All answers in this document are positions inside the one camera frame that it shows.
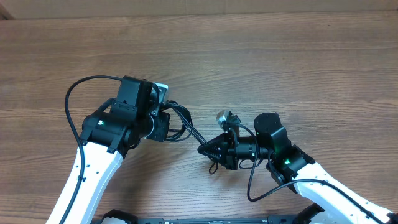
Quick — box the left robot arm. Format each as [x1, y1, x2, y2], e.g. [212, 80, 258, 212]
[47, 76, 170, 223]

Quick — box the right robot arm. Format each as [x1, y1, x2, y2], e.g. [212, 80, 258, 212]
[197, 111, 397, 223]

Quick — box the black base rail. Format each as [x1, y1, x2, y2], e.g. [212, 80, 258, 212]
[137, 215, 296, 224]

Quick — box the black USB cable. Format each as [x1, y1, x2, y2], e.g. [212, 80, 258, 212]
[161, 100, 220, 175]

